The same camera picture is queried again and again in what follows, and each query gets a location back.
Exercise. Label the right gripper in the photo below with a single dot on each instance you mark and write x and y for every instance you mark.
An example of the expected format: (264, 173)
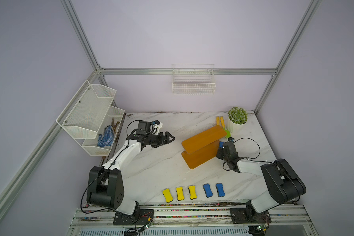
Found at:
(219, 151)

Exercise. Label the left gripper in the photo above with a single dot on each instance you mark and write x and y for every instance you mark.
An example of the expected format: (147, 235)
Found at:
(166, 140)

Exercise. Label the yellow eraser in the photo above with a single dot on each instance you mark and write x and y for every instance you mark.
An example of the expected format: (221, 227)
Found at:
(180, 194)

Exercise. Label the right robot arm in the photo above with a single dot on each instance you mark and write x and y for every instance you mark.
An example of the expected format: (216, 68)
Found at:
(282, 182)

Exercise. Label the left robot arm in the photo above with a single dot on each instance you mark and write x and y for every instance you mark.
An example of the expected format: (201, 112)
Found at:
(106, 187)

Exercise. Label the wooden two-tier shelf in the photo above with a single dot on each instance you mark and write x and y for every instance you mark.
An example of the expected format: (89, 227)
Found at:
(202, 147)

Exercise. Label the wooden clips in shelf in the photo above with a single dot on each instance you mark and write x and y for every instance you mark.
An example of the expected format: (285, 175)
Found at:
(114, 125)

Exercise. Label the blue item in shelf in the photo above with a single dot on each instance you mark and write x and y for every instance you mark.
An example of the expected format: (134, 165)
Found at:
(107, 138)

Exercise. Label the white plant pot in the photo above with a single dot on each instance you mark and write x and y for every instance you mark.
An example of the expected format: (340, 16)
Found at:
(233, 127)

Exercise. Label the green artificial plant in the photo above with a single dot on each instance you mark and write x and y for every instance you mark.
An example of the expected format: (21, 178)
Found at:
(238, 115)

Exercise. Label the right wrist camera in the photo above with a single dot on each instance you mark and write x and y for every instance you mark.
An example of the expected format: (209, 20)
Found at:
(231, 140)

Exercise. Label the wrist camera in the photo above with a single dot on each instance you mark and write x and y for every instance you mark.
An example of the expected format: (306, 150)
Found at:
(149, 128)
(231, 140)

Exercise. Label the green trowel yellow handle right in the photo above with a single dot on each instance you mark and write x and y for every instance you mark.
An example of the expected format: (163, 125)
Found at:
(228, 134)

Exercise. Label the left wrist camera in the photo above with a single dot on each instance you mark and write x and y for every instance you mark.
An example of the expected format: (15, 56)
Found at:
(149, 128)

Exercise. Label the white wire wall basket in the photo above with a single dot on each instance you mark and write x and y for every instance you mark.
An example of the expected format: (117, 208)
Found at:
(193, 79)

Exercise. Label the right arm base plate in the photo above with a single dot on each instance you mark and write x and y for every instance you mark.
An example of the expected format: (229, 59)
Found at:
(247, 216)

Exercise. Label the white mesh wall shelf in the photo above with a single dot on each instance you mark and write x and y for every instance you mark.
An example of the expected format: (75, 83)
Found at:
(87, 114)

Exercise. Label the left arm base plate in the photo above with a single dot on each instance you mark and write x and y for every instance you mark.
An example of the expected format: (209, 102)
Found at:
(132, 216)

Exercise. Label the aluminium rail front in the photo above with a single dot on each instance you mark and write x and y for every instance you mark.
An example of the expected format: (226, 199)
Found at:
(200, 219)

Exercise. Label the aluminium corner frame post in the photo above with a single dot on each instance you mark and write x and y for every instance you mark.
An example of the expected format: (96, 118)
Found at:
(302, 26)

